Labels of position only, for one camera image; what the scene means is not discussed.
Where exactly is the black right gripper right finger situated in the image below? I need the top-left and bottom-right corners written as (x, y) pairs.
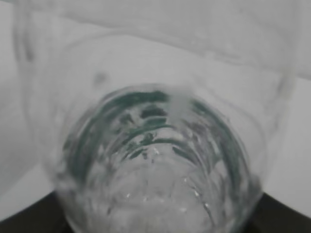
top-left (246, 194), bottom-right (311, 233)

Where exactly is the clear green-label water bottle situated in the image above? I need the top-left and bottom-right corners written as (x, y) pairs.
top-left (13, 0), bottom-right (300, 233)

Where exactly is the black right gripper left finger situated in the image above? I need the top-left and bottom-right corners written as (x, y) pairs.
top-left (0, 192), bottom-right (70, 233)

